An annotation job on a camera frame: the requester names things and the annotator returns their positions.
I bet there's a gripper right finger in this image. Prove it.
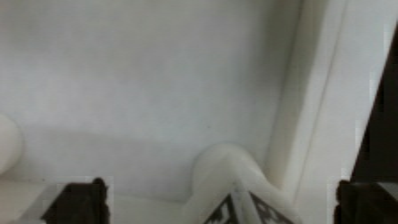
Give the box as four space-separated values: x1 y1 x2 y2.
332 180 398 224

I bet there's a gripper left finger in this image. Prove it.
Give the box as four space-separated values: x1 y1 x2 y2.
13 176 113 224

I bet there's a white table leg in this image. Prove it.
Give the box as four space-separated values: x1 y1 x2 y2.
177 144 301 224

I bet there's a white square tabletop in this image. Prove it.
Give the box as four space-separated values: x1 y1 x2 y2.
0 0 398 224

